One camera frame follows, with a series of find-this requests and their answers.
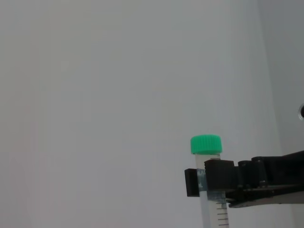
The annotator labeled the clear green-capped test tube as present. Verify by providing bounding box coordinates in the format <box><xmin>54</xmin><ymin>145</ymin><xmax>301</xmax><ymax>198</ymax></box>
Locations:
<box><xmin>190</xmin><ymin>134</ymin><xmax>230</xmax><ymax>228</ymax></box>

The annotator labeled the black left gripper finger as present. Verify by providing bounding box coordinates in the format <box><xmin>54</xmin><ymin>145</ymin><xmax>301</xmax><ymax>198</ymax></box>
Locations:
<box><xmin>184</xmin><ymin>168</ymin><xmax>200</xmax><ymax>198</ymax></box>
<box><xmin>204</xmin><ymin>149</ymin><xmax>304</xmax><ymax>209</ymax></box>

